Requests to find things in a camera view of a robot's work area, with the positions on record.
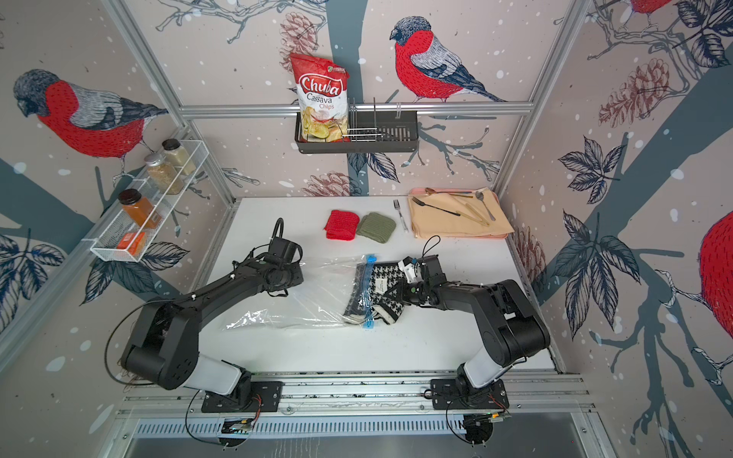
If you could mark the beige spice jar rear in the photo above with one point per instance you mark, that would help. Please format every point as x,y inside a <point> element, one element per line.
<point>179,156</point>

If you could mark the small orange box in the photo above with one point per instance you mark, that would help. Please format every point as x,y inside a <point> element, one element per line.
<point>133,242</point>

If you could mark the gold spoon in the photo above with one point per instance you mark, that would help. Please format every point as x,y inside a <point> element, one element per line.
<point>461,194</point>

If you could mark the olive green knitted scarf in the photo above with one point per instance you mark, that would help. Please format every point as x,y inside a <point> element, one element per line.
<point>377,227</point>

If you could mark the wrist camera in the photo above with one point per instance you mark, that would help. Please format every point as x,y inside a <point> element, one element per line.
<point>283,251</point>
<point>426,269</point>

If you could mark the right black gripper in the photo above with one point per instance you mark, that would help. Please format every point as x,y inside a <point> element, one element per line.
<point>404,286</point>

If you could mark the black wall basket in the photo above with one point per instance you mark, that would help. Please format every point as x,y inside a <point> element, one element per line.
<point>367,133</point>

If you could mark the red knitted scarf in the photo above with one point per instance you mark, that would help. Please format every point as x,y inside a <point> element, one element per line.
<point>342,225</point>

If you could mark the beige cloth napkin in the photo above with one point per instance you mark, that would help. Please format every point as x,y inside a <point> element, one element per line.
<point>427,222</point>

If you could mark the beige spice jar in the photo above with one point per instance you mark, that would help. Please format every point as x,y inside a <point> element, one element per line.
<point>179,156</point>
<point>163,174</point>

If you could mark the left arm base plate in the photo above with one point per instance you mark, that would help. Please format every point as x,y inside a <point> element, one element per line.
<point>247,396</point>

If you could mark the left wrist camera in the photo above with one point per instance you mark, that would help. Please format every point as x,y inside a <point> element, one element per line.
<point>283,251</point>

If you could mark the clear plastic vacuum bag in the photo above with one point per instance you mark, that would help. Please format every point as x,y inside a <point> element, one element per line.
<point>319,302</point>

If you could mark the pink tray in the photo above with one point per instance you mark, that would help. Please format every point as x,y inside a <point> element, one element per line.
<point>421,191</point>

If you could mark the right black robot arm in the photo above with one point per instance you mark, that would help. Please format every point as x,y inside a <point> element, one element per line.
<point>509,326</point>

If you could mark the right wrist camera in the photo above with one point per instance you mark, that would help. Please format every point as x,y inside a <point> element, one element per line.
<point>426,269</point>

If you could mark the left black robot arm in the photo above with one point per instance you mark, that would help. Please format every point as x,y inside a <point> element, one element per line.
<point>164,346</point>

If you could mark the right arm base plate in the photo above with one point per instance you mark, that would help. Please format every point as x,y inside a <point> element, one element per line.
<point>455,394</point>

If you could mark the red Chuba chips bag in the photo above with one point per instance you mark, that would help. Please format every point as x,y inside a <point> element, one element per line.
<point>321,87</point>

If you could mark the beige tongs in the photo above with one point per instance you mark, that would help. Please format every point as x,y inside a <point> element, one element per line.
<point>467,211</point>

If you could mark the beige spice jar middle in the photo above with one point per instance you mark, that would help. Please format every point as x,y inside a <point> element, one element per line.
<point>163,174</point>

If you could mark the black fork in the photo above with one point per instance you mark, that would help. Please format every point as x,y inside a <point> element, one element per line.
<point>421,203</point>

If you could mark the orange spice jar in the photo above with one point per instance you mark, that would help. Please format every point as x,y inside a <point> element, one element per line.
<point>138,208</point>

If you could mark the black white houndstooth scarf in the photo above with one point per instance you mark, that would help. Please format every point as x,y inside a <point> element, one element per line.
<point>384,288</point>

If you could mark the silver spoon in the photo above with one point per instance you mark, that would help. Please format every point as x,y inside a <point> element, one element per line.
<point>482,196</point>

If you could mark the white handled fork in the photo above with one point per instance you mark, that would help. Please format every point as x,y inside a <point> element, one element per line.
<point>398,209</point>

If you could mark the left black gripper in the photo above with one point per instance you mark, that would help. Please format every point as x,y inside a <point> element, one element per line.
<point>299,276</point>

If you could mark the clear acrylic wall shelf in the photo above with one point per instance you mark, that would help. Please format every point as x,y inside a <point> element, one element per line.
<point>104,245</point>

